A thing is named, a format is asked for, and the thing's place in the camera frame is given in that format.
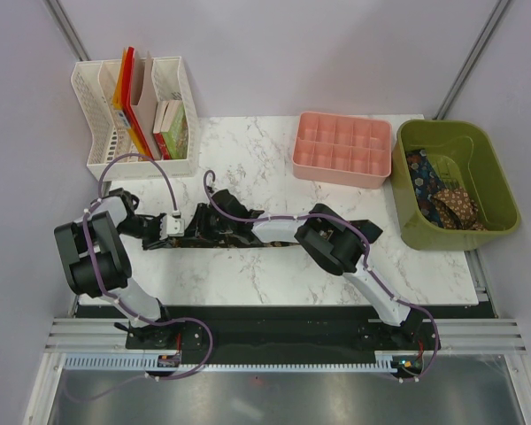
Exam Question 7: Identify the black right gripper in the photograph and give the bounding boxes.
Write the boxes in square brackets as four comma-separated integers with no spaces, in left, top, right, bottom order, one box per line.
[182,204,235,243]

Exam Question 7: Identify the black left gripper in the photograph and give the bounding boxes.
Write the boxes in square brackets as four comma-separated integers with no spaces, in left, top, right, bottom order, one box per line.
[116,213,173,251]

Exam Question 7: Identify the black gold floral tie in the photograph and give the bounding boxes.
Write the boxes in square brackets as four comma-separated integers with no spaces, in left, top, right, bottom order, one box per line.
[165,220,383,249]

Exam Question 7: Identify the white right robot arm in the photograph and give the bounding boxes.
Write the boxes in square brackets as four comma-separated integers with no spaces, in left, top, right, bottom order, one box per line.
[195,187,425,349]

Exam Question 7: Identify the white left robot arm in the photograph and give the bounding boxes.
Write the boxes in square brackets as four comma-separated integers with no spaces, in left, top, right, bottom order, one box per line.
[54,189,177,348]

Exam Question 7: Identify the green book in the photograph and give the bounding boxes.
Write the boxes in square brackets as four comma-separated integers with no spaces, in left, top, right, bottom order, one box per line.
[161,100,189,159]

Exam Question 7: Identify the white plastic file rack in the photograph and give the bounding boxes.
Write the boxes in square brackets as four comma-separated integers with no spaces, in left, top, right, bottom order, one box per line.
[71,48,200,181]

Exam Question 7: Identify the red book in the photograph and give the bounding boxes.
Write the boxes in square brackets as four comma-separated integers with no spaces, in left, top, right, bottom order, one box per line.
[152,101,172,160]

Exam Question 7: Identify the orange folder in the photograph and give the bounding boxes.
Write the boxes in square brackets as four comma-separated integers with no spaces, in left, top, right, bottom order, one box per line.
[112,46,152,158]

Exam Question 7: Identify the red folder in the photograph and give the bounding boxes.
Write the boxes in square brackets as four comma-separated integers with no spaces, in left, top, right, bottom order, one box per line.
[123,46,162,160]

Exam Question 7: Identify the pink divided organizer tray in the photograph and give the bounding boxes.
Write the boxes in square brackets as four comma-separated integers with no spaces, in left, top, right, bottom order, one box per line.
[292,112,392,189]

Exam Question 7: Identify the beige cardboard folder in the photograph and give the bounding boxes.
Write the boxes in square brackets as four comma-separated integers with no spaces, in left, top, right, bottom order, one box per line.
[130,52,161,160]

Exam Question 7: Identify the navy floral tie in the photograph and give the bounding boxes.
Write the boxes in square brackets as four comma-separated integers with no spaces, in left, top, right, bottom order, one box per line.
[405,149,446,228]

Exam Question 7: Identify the brown floral tie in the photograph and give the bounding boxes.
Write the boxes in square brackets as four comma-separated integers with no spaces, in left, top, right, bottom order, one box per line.
[427,188,487,231]

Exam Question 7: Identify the olive green plastic bin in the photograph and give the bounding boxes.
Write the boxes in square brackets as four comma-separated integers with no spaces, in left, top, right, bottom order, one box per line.
[390,120,520,251]

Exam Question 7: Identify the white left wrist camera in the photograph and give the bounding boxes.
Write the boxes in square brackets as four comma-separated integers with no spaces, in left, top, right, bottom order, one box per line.
[160,214,186,237]

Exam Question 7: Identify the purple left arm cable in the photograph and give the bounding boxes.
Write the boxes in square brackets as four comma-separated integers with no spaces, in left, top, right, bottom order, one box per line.
[81,152,217,384]

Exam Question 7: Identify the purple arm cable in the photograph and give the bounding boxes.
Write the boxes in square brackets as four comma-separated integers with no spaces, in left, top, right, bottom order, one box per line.
[202,170,442,385]
[81,152,217,384]

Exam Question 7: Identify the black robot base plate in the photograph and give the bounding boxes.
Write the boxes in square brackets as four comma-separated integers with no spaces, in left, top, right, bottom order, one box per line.
[76,302,496,366]

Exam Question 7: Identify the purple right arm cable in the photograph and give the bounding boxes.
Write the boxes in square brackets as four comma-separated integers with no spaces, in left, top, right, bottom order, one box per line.
[202,170,442,385]

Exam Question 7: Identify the slotted cable duct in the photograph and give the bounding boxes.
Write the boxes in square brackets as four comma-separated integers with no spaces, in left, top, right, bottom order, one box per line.
[64,353,397,373]

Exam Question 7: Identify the left aluminium corner post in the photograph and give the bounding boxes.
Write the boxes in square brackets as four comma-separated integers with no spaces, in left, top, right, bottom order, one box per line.
[43,0,90,61]

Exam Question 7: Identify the aluminium corner post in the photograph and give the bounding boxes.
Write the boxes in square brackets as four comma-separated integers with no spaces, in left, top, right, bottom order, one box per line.
[433,0,514,120]
[43,0,90,61]

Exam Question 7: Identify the aluminium frame rail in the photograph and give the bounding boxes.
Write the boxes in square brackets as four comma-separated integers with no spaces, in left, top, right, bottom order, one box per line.
[46,319,527,355]

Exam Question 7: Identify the right aluminium corner post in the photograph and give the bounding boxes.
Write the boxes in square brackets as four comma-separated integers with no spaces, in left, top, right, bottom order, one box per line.
[433,0,514,120]

